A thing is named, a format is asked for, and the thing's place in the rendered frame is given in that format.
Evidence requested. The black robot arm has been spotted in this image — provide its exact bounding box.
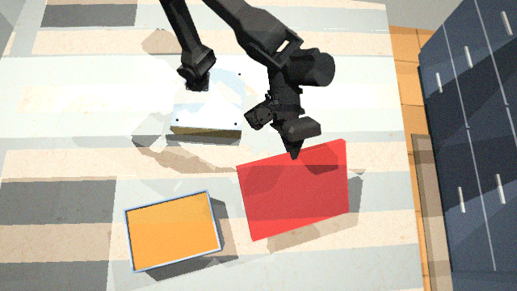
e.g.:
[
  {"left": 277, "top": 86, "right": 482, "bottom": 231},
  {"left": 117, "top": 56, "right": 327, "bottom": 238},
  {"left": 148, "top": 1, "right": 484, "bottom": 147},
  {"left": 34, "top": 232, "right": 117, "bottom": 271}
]
[{"left": 159, "top": 0, "right": 335, "bottom": 131}]

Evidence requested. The red rectangular lid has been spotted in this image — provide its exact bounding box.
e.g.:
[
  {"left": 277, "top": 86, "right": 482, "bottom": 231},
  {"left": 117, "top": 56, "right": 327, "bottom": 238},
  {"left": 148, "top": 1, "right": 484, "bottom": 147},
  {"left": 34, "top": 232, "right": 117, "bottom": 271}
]
[{"left": 236, "top": 138, "right": 349, "bottom": 242}]

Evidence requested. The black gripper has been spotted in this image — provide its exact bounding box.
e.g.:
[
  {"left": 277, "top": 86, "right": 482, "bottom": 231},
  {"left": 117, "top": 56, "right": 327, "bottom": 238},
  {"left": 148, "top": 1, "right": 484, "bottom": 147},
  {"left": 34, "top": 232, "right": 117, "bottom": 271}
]
[{"left": 267, "top": 85, "right": 322, "bottom": 160}]

